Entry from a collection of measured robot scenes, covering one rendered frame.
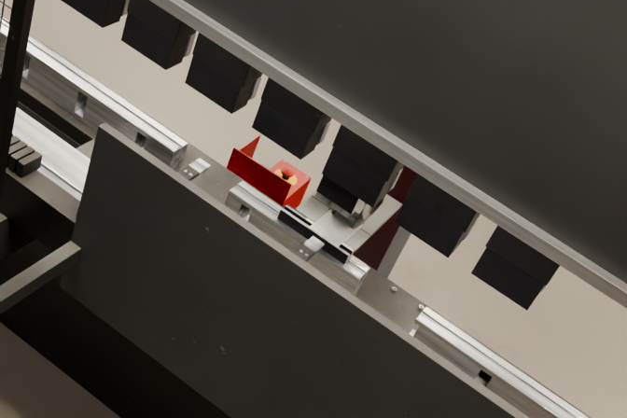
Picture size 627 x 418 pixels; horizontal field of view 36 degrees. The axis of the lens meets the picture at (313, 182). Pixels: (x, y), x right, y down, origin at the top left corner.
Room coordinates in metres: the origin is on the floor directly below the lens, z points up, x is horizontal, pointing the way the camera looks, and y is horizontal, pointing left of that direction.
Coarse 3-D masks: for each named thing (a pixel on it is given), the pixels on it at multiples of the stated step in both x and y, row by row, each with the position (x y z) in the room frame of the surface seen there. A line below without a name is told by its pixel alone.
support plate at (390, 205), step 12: (300, 204) 1.87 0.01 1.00; (312, 204) 1.88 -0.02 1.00; (324, 204) 1.90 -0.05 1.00; (360, 204) 1.96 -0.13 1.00; (384, 204) 2.01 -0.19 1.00; (396, 204) 2.02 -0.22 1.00; (312, 216) 1.84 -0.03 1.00; (372, 216) 1.94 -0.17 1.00; (384, 216) 1.96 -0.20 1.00; (372, 228) 1.89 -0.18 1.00; (348, 240) 1.81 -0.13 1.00; (360, 240) 1.83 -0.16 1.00
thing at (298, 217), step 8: (288, 208) 1.84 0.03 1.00; (280, 216) 1.82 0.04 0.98; (288, 216) 1.81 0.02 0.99; (296, 216) 1.83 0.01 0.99; (304, 216) 1.83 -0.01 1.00; (288, 224) 1.81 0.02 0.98; (296, 224) 1.80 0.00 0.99; (304, 224) 1.80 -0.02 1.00; (312, 224) 1.81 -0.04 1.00; (304, 232) 1.80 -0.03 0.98; (312, 232) 1.79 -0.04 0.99; (320, 240) 1.78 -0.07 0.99; (328, 248) 1.77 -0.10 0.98; (336, 248) 1.77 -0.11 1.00; (344, 248) 1.78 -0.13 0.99; (336, 256) 1.77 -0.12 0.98; (344, 256) 1.76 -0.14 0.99
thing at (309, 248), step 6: (312, 240) 1.75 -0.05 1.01; (318, 240) 1.76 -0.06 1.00; (300, 246) 1.71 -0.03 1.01; (306, 246) 1.72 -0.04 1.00; (312, 246) 1.73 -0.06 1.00; (318, 246) 1.74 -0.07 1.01; (294, 252) 1.69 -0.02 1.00; (300, 252) 1.70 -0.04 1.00; (306, 252) 1.70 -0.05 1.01; (312, 252) 1.71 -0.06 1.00; (306, 258) 1.68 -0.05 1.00
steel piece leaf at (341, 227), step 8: (328, 216) 1.86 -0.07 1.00; (336, 216) 1.88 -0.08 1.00; (344, 216) 1.89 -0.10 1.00; (352, 216) 1.90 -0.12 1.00; (320, 224) 1.82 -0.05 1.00; (328, 224) 1.84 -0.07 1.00; (336, 224) 1.85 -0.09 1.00; (344, 224) 1.86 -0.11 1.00; (352, 224) 1.87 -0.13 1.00; (336, 232) 1.82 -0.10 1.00; (344, 232) 1.83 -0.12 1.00; (352, 232) 1.84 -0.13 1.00; (344, 240) 1.80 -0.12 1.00
